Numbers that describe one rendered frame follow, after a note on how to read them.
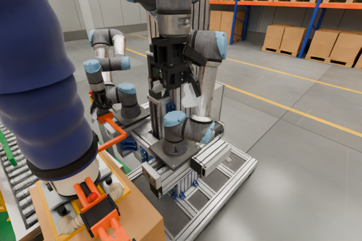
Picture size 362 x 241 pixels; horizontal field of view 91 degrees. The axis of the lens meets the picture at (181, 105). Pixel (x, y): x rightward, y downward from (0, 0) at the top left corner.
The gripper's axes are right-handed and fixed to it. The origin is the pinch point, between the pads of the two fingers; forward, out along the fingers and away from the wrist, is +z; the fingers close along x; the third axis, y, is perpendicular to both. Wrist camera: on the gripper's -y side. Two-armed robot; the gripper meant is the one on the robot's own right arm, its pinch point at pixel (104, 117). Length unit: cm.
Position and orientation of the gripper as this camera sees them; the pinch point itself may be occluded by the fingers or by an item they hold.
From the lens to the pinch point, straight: 118.5
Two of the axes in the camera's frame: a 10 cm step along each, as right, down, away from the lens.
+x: 7.1, -3.7, 6.0
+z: 0.0, 8.5, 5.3
